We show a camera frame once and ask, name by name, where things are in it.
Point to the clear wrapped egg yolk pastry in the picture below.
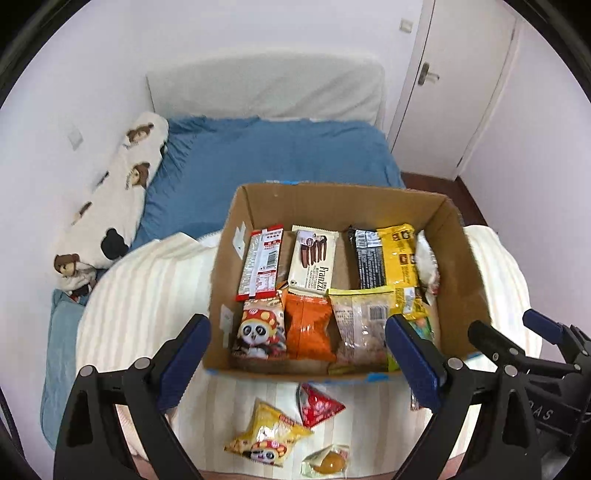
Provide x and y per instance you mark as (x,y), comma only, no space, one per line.
(330,461)

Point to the bear print long pillow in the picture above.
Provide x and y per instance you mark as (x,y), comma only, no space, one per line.
(120,203)

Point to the clear bread packet yellow trim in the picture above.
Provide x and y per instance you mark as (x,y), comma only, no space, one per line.
(360,323)

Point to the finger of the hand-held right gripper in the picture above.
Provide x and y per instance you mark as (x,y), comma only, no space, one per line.
(491,341)
(547,323)

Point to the white door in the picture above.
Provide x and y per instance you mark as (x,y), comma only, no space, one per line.
(452,115)

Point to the striped cat print blanket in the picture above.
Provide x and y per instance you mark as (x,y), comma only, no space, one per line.
(138,300)

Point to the white padded headboard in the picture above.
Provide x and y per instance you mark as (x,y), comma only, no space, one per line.
(268,87)

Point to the black snack packet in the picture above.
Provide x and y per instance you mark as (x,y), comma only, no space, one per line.
(369,261)

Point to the white wall outlet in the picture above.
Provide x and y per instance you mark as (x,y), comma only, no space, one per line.
(75,139)

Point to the white light switch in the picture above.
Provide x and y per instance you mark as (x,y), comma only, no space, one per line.
(407,25)

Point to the printed cardboard box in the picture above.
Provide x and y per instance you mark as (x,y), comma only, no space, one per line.
(351,203)

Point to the white chocolate biscuit packet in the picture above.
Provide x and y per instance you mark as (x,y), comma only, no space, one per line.
(314,267)

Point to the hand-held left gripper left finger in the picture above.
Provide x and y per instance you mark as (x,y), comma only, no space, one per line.
(187,357)

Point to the long red snack packet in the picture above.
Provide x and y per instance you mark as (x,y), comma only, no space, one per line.
(261,263)

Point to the yellow panda snack packet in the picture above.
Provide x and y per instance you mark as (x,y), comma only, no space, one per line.
(268,434)

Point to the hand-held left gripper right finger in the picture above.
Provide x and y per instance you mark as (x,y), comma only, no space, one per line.
(413,364)

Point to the colourful candy ball bag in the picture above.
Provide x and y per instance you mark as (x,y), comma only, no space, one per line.
(422,325)

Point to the clear cookie packet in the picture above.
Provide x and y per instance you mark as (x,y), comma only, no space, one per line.
(428,267)

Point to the red triangular snack packet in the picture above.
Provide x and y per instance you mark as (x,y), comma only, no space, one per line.
(318,406)

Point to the red panda snack packet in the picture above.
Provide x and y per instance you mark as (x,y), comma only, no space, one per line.
(258,330)

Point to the blue bed sheet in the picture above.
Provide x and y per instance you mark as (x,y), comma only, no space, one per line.
(277,152)

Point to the orange snack packet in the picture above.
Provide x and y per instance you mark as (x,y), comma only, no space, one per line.
(309,327)

